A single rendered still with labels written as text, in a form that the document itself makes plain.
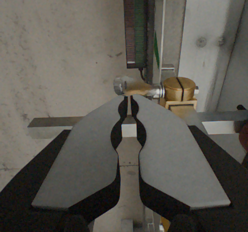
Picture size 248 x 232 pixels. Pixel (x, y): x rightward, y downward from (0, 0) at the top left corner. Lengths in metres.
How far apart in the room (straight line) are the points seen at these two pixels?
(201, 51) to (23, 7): 1.00
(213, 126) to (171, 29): 0.21
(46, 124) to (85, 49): 0.87
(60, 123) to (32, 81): 1.05
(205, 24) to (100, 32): 0.73
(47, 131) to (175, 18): 0.34
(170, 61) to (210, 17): 0.16
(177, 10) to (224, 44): 0.20
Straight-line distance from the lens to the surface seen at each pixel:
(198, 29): 0.52
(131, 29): 0.41
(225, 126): 0.36
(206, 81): 0.58
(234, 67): 0.56
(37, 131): 0.37
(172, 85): 0.29
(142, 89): 0.18
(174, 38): 0.43
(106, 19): 1.12
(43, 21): 1.22
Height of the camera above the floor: 1.11
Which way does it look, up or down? 56 degrees down
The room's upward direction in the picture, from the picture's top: 178 degrees counter-clockwise
